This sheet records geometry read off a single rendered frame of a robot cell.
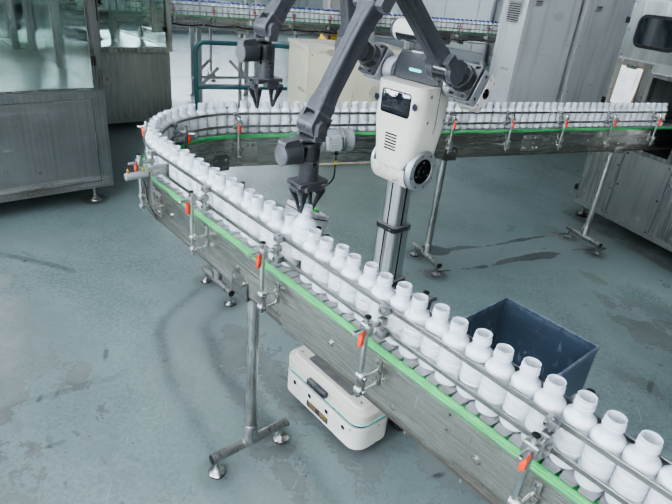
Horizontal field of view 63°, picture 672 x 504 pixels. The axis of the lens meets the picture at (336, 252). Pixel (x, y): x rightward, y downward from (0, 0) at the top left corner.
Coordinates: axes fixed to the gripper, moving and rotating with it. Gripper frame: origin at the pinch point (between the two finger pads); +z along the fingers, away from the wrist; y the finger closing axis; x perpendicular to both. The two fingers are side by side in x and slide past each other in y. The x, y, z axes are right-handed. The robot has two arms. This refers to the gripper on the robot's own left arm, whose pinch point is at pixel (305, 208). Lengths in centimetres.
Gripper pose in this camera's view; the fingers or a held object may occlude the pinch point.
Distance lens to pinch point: 157.9
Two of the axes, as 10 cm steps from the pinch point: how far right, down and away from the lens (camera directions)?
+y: 7.6, -2.3, 6.0
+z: -1.0, 8.9, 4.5
